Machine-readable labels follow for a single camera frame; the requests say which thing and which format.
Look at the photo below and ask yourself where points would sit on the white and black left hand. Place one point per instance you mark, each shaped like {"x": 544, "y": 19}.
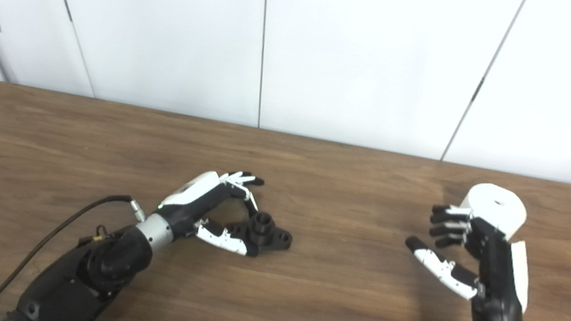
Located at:
{"x": 195, "y": 198}

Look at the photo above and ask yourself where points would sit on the white and black right hand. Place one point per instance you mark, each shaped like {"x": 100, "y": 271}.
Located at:
{"x": 497, "y": 277}

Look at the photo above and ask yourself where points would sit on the round white cylinder piece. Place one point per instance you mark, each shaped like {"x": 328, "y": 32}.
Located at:
{"x": 499, "y": 206}

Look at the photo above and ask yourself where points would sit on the black flanged holder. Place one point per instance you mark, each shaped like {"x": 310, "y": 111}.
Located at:
{"x": 266, "y": 234}

